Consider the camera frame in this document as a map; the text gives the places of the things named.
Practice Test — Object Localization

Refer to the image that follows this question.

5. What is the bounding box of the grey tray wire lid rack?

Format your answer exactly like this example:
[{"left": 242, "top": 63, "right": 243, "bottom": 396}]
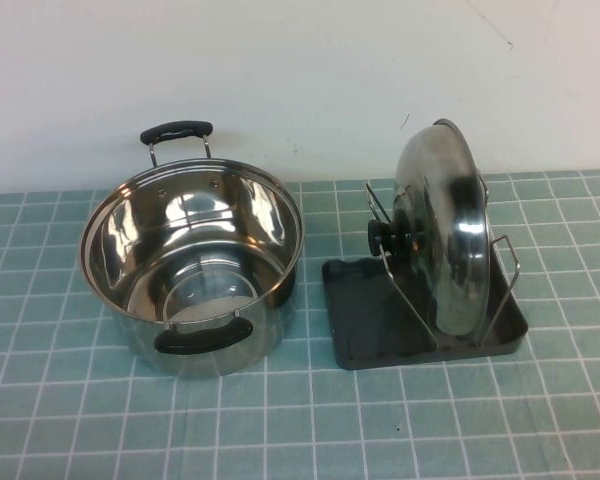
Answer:
[{"left": 321, "top": 180, "right": 530, "bottom": 371}]

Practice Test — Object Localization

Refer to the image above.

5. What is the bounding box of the stainless steel pot lid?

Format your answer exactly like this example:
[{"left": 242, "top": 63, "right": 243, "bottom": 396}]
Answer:
[{"left": 367, "top": 118, "right": 492, "bottom": 357}]

